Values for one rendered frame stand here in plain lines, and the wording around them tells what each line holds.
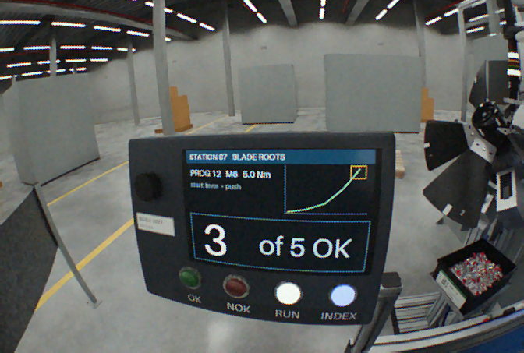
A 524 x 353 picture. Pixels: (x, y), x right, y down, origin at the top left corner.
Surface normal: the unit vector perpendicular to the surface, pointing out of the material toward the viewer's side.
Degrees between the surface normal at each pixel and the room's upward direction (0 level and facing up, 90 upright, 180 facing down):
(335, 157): 75
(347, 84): 90
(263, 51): 90
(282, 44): 90
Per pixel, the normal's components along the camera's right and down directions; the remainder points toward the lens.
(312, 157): -0.22, 0.05
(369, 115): -0.22, 0.30
